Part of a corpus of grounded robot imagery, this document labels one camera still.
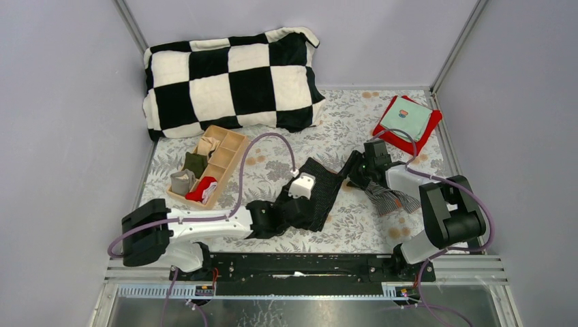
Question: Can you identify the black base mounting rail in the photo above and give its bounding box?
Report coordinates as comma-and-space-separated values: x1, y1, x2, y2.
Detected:
170, 252, 436, 296

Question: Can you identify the dark green rolled sock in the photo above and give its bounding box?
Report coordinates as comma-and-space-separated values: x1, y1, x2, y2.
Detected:
183, 153, 208, 178

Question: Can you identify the mint green folded cloth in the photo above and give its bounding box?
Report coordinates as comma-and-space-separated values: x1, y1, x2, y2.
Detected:
379, 97, 433, 142

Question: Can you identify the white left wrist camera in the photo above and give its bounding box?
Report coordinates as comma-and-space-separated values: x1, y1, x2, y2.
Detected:
288, 172, 316, 200

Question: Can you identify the grey striped underwear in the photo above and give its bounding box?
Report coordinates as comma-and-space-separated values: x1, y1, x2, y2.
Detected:
364, 182, 421, 216

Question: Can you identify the black white checkered pillow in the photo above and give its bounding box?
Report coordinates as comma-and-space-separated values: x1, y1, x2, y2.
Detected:
142, 27, 326, 140

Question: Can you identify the grey rolled sock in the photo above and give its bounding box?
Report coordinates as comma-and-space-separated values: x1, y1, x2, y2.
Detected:
170, 169, 196, 196

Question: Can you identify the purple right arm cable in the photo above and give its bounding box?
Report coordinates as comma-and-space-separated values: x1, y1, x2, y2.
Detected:
370, 128, 497, 327

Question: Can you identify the wooden divided organizer box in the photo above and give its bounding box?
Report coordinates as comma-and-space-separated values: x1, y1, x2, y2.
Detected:
167, 125, 249, 210

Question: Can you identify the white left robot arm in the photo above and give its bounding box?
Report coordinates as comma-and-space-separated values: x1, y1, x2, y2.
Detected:
119, 197, 315, 280

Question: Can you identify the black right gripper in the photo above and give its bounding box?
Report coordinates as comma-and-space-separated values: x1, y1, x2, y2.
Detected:
335, 150, 375, 191

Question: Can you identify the floral patterned bed sheet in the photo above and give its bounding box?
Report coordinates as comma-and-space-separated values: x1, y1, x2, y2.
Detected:
126, 89, 470, 255

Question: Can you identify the red rolled sock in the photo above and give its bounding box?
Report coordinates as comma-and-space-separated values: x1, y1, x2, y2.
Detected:
185, 176, 218, 204

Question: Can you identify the red folded garment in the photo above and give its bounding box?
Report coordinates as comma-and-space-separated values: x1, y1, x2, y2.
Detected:
371, 95, 442, 155

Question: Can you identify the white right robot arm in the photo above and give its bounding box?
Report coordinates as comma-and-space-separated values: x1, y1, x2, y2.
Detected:
343, 151, 487, 281

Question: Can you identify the beige rolled sock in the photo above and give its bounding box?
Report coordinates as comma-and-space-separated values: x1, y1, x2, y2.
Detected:
196, 136, 221, 158

